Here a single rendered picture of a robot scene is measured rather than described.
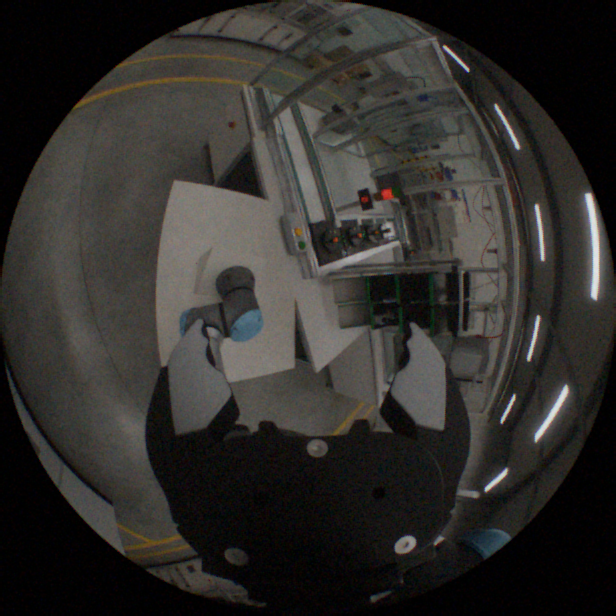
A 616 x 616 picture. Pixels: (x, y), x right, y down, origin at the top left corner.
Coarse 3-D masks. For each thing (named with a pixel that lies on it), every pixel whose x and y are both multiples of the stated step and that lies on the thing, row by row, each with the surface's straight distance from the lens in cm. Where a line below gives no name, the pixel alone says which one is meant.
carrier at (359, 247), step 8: (344, 224) 131; (352, 224) 139; (360, 224) 144; (344, 232) 129; (352, 232) 133; (360, 232) 138; (352, 240) 131; (360, 240) 139; (352, 248) 133; (360, 248) 142
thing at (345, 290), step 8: (336, 280) 110; (344, 280) 110; (352, 280) 111; (360, 280) 112; (336, 288) 110; (344, 288) 111; (352, 288) 111; (360, 288) 112; (336, 296) 111; (344, 296) 111; (352, 296) 112; (360, 296) 113
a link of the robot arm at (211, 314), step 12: (192, 312) 62; (204, 312) 61; (216, 312) 60; (180, 324) 62; (192, 324) 59; (216, 324) 60; (216, 336) 58; (216, 348) 55; (216, 360) 51; (228, 432) 40; (240, 432) 41; (252, 432) 43
